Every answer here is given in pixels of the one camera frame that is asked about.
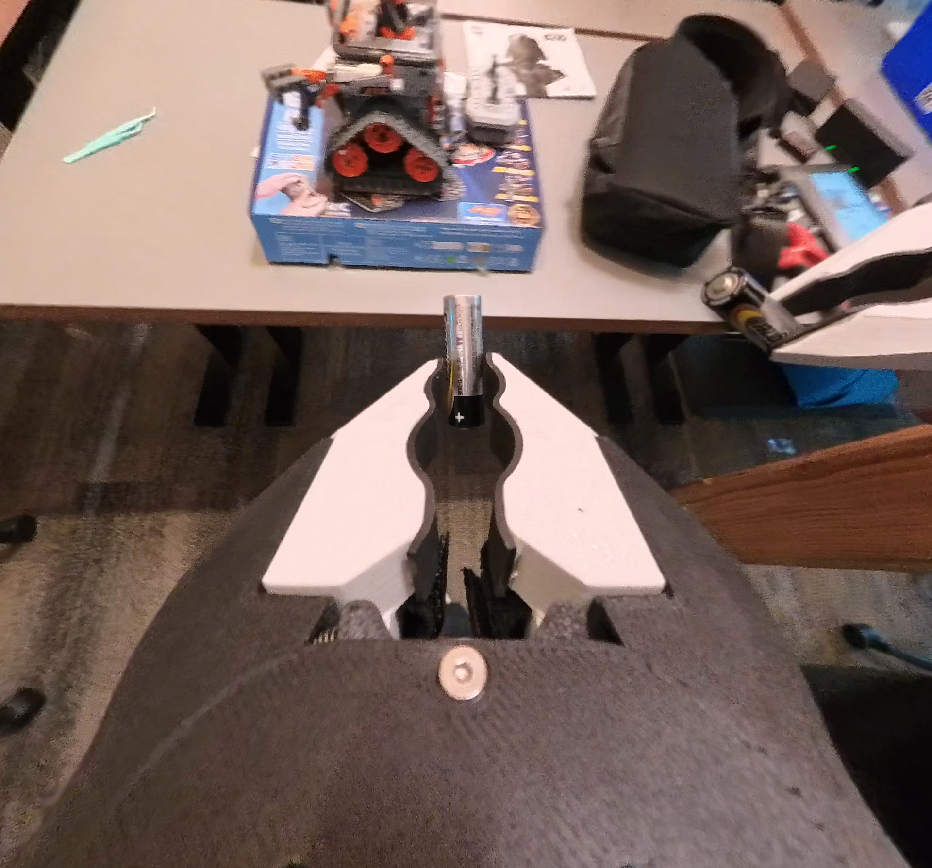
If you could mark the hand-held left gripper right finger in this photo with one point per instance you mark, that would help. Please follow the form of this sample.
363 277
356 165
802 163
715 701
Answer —
583 519

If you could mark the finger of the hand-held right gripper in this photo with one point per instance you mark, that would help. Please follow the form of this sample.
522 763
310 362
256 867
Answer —
881 341
889 260

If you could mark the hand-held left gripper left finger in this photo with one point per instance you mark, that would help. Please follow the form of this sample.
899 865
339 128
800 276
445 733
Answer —
342 519

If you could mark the black gold battery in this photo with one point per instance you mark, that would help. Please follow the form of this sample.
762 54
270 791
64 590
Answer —
740 301

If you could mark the silver battery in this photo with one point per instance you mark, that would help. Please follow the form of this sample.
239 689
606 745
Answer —
463 352

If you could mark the grey toy battery box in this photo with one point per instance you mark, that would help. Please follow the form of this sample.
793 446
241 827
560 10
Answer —
488 104

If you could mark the smartphone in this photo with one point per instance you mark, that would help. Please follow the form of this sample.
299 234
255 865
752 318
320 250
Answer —
842 203

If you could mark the black box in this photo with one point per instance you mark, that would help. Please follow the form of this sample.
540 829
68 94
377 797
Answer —
859 119

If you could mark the black bag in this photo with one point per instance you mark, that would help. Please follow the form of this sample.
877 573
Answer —
663 155

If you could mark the blue robot kit box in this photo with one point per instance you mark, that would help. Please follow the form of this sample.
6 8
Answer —
408 235

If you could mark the black-and-white instruction booklet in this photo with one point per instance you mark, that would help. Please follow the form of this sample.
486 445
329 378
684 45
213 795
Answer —
532 60

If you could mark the tracked building-block toy robot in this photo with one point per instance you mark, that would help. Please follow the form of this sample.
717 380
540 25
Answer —
376 97

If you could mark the teal tweezers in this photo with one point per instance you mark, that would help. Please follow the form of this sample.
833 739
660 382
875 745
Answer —
105 140

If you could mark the wooden post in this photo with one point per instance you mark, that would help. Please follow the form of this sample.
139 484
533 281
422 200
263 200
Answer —
830 497

